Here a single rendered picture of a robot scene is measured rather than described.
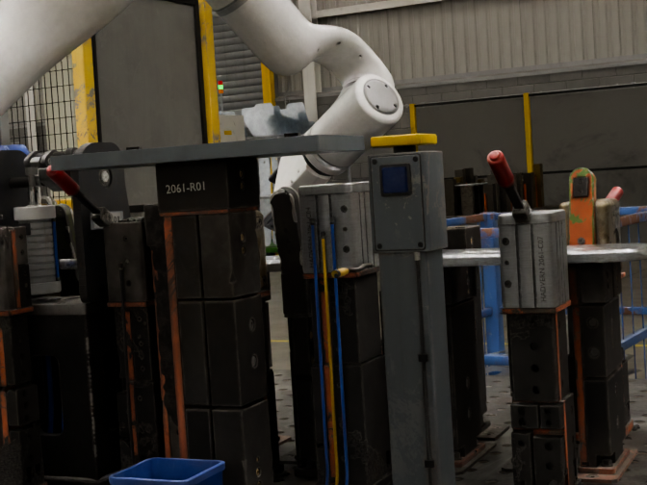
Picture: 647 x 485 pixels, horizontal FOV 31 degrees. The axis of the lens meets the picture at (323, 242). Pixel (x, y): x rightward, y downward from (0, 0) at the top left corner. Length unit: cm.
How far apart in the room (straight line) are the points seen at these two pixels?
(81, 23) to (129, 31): 357
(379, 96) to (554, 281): 42
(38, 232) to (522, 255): 70
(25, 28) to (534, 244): 66
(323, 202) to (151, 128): 360
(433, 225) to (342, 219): 22
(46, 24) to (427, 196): 51
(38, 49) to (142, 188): 357
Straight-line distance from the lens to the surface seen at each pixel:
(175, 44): 531
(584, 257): 153
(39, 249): 172
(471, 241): 183
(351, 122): 168
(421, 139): 130
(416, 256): 130
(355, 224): 150
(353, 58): 176
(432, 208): 131
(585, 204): 175
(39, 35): 146
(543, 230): 142
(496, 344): 474
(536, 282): 143
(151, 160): 140
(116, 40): 495
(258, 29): 163
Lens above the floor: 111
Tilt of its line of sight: 3 degrees down
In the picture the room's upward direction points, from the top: 4 degrees counter-clockwise
